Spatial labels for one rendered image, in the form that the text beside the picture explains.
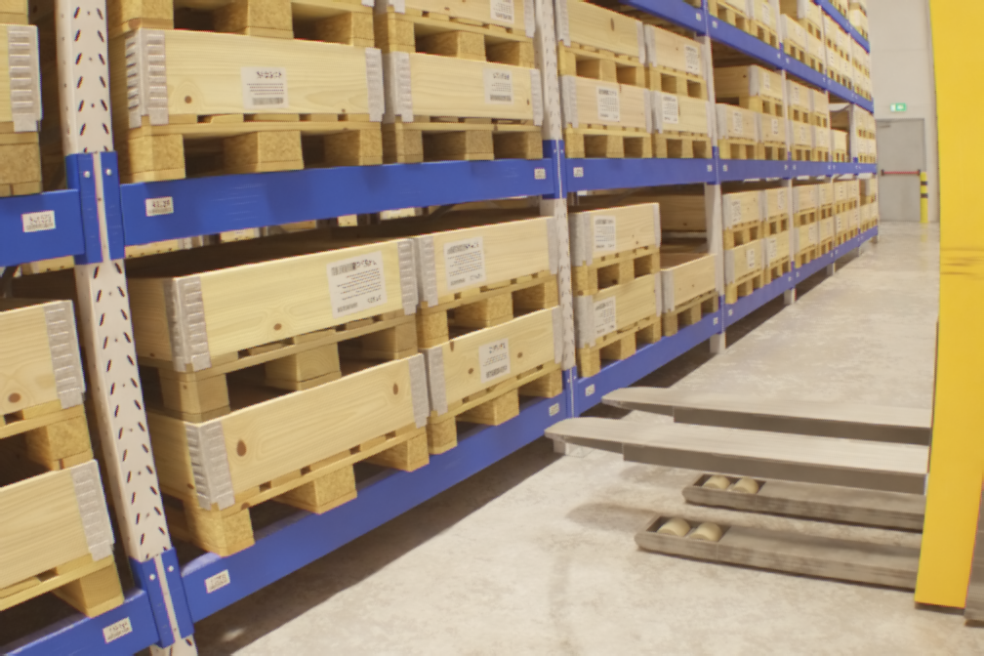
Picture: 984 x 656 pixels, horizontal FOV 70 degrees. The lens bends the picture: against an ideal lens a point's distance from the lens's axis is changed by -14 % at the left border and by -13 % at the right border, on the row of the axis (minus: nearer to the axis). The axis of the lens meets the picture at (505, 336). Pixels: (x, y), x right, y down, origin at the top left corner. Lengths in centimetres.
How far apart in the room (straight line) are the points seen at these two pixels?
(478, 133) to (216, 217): 109
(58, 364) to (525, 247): 177
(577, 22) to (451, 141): 98
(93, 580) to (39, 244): 72
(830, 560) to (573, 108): 198
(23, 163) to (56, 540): 76
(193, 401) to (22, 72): 82
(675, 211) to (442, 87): 283
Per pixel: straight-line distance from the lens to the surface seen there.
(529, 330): 293
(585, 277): 332
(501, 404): 281
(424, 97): 250
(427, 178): 248
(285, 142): 206
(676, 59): 440
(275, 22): 210
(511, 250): 283
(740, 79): 592
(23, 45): 173
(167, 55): 187
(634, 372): 379
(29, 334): 169
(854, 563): 227
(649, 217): 390
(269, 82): 205
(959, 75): 192
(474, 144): 268
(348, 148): 230
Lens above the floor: 111
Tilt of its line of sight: 11 degrees down
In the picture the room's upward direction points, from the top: 4 degrees counter-clockwise
